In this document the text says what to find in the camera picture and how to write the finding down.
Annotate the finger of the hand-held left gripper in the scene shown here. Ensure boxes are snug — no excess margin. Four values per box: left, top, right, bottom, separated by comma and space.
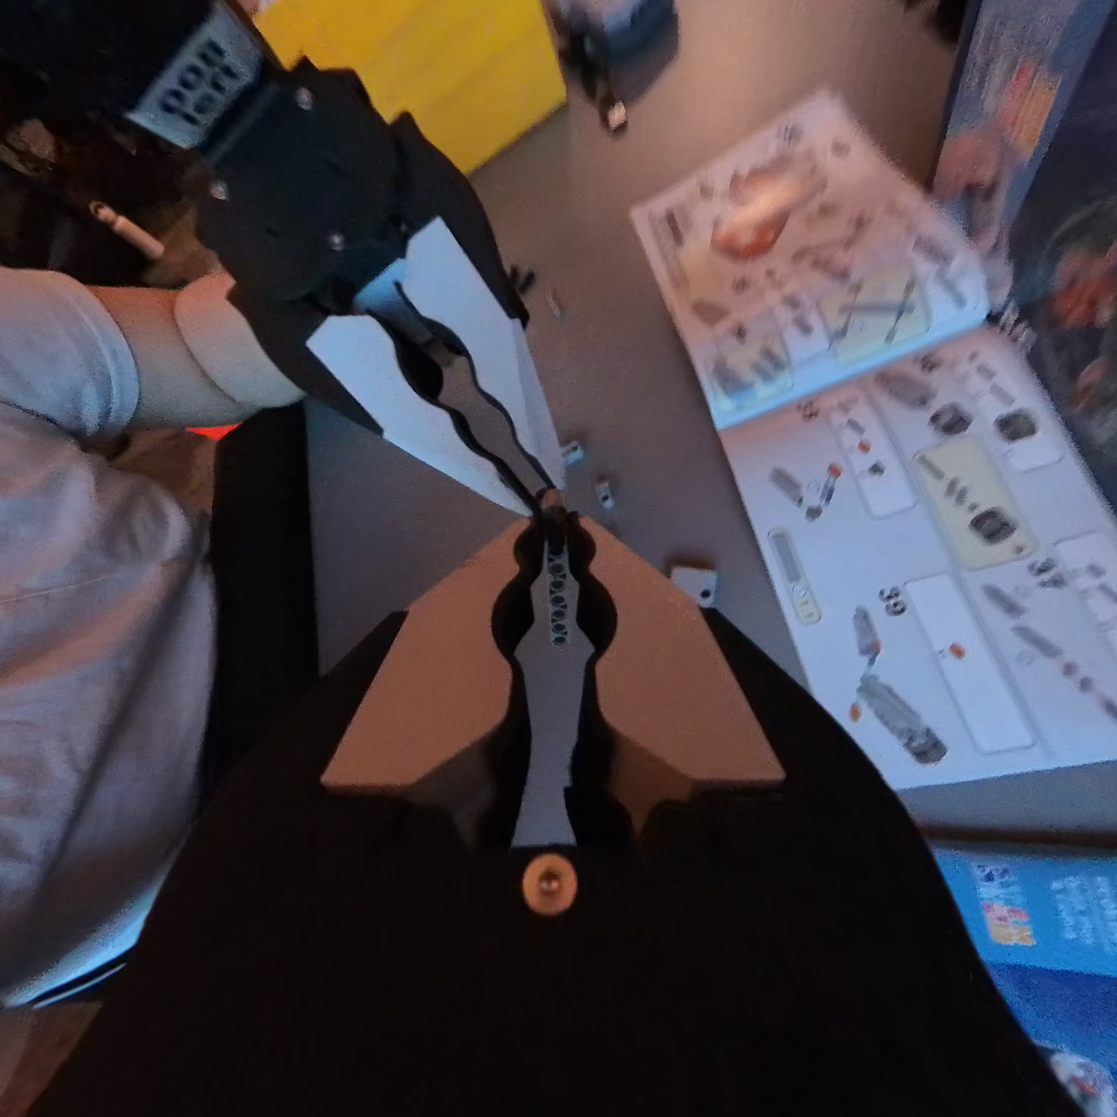
306, 314, 543, 518
357, 219, 568, 492

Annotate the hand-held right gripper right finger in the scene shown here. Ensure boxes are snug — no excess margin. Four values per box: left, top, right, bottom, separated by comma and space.
559, 514, 788, 847

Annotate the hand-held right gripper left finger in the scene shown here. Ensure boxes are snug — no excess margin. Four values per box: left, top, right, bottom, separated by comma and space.
319, 515, 544, 847

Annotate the grey toy beam with holes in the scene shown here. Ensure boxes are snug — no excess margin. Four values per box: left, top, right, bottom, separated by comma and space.
540, 494, 577, 652

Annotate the grey desk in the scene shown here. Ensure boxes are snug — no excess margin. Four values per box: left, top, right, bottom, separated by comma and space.
301, 0, 1117, 840

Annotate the light grey toy block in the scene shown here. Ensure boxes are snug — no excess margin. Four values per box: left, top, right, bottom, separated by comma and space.
668, 563, 724, 608

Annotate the yellow storage bin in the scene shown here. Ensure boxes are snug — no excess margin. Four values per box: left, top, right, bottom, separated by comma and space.
253, 0, 568, 176

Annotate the white instruction booklet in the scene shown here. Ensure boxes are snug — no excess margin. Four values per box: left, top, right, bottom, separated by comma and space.
628, 88, 1117, 792

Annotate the grey toy control hub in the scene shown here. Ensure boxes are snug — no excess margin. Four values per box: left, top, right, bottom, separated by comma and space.
542, 0, 683, 97

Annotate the blue leaflet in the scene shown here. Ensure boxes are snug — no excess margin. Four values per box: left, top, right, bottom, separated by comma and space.
930, 842, 1117, 1117

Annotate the blue robot kit box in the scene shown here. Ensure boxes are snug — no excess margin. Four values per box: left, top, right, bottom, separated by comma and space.
930, 0, 1117, 516

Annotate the black usb cable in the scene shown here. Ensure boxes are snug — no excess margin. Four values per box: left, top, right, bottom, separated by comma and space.
576, 35, 632, 135

